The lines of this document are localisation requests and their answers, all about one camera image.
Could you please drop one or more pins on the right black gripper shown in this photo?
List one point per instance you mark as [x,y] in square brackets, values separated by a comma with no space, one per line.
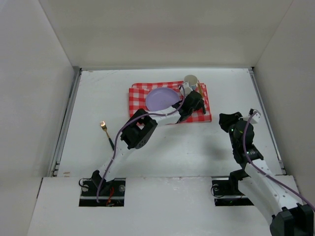
[228,119]

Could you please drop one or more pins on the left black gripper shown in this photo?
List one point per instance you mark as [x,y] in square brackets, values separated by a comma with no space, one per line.
[197,102]

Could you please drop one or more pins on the light blue mug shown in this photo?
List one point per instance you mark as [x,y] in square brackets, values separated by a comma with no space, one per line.
[192,81]

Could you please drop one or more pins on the purple plastic plate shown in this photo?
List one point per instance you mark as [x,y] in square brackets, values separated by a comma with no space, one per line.
[161,98]

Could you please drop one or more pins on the red white checkered cloth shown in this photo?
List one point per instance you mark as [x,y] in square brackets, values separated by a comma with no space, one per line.
[138,92]

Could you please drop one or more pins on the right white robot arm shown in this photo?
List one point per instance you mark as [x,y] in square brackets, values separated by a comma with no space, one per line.
[279,204]

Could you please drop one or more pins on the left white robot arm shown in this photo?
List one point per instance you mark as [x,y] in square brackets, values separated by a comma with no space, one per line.
[138,130]

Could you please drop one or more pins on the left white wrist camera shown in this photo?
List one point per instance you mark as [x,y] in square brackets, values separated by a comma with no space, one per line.
[185,89]

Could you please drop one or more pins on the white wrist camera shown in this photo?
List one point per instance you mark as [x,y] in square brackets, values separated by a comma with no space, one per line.
[185,89]
[254,116]

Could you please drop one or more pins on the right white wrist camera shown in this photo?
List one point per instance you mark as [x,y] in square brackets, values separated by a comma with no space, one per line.
[254,116]

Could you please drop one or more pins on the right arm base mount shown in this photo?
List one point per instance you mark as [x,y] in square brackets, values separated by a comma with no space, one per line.
[226,193]

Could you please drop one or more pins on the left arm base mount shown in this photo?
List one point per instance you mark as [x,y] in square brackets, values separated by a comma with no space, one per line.
[111,194]

